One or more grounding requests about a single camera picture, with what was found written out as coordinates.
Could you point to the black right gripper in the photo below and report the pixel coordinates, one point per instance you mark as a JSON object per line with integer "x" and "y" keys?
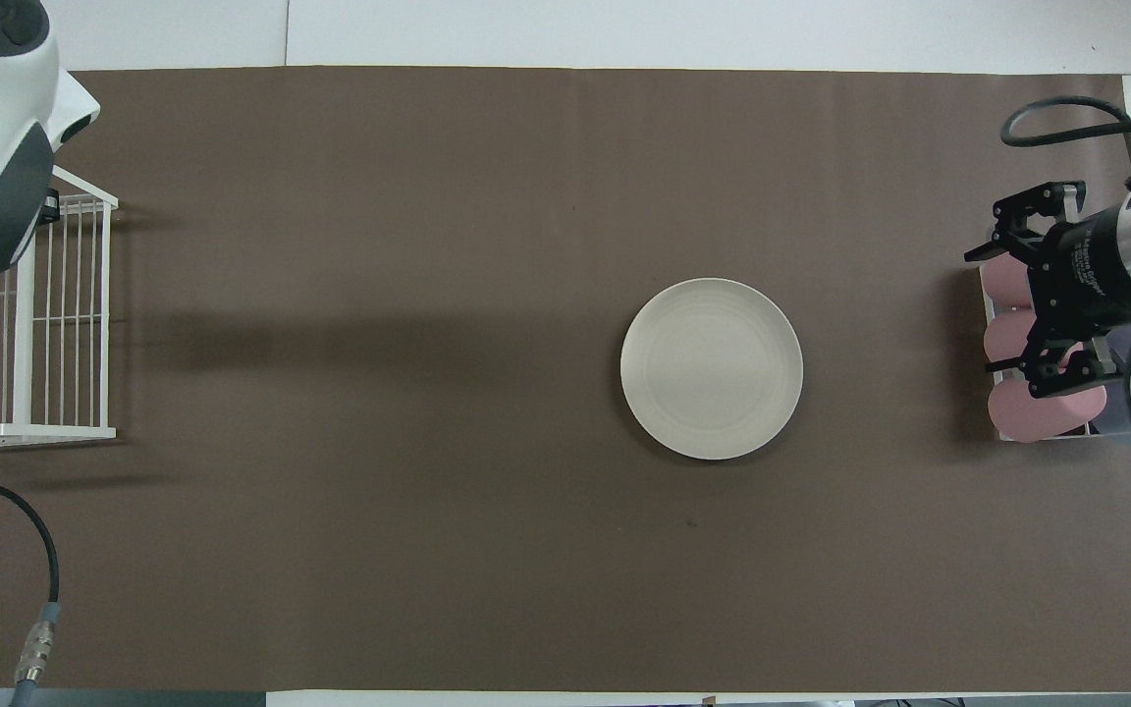
{"x": 1081, "y": 275}

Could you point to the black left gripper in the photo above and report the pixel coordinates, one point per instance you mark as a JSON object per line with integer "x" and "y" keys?
{"x": 51, "y": 206}

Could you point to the round cream plate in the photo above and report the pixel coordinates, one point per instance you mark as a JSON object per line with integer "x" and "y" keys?
{"x": 713, "y": 369}

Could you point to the pink plastic cup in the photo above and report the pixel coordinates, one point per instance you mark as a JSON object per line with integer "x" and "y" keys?
{"x": 1007, "y": 339}
{"x": 1007, "y": 280}
{"x": 1042, "y": 417}

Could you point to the white cup rack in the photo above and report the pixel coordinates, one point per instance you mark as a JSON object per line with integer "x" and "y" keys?
{"x": 1017, "y": 439}

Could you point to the brown paper table mat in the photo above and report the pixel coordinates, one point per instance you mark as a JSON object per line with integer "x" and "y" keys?
{"x": 428, "y": 245}

